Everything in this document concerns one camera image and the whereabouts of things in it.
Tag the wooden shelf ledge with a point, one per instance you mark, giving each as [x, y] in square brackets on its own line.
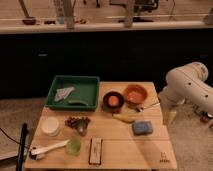
[104, 27]

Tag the orange apple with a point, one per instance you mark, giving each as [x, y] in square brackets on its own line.
[113, 100]

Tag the white handled brush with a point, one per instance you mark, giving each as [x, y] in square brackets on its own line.
[38, 152]

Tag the metal spoon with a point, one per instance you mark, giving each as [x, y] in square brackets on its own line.
[142, 108]

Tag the blue sponge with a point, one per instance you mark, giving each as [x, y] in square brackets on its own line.
[142, 128]

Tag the black white rectangular box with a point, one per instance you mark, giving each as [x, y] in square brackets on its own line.
[95, 151]

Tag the green pepper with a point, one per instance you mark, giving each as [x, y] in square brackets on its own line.
[77, 102]

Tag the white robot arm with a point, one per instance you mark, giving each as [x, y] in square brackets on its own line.
[186, 82]

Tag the grey crumpled cloth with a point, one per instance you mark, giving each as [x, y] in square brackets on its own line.
[63, 93]

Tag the black pole stand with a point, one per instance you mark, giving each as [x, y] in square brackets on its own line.
[22, 147]

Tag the green plastic tray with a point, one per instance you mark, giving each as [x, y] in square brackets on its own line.
[86, 89]

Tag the yellow banana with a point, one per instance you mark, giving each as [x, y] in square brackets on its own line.
[123, 118]

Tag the dark brown bowl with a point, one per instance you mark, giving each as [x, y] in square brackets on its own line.
[113, 108]

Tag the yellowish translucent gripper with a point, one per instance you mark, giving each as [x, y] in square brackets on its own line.
[169, 115]

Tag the orange bowl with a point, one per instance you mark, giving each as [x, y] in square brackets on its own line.
[135, 94]

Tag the dark red bowl on shelf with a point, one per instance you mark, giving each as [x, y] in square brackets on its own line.
[29, 21]

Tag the green small cup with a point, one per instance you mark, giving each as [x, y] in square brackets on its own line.
[73, 146]

